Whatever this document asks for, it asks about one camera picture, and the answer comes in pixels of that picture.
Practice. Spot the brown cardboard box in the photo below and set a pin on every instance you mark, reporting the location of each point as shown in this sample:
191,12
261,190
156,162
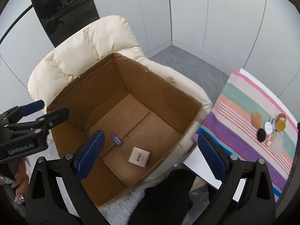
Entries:
140,112

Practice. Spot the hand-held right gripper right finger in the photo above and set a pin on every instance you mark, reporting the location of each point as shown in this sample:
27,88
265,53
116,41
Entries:
211,157

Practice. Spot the black makeup sponge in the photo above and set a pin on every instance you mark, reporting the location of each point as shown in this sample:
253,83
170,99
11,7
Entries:
261,135

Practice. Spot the black glossy panel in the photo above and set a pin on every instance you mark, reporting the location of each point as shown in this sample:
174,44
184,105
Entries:
63,9

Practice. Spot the yellow lid jar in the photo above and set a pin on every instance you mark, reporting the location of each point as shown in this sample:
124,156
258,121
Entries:
280,125

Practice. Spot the rose gold tube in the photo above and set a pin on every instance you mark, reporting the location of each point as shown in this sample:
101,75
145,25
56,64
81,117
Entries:
269,138

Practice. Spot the beige makeup sponge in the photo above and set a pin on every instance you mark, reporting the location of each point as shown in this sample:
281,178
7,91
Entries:
257,120

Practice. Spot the white round compact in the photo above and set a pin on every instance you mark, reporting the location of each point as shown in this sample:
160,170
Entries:
269,126

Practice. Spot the small white barcode box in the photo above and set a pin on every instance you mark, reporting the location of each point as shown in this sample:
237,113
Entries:
139,157

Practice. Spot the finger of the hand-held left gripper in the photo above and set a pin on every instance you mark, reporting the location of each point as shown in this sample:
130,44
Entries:
32,106
55,117

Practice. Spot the cream puffer jacket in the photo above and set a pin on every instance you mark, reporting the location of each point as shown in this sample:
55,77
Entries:
82,49

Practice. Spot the person's left hand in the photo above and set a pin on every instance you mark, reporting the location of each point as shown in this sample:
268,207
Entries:
21,180

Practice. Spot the striped pastel cloth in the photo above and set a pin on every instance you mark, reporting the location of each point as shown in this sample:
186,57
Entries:
234,103

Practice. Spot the purple lipstick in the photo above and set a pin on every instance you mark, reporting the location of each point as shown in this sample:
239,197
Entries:
116,139

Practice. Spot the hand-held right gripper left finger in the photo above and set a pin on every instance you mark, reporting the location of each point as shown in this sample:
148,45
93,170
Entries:
91,154

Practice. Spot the clear plastic container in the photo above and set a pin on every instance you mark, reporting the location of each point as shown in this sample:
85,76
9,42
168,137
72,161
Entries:
276,146

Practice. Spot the grey fuzzy fabric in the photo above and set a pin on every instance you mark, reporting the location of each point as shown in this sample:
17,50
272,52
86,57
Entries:
121,208

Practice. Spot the black cloth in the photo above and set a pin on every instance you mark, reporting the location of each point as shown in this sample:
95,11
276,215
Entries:
164,199

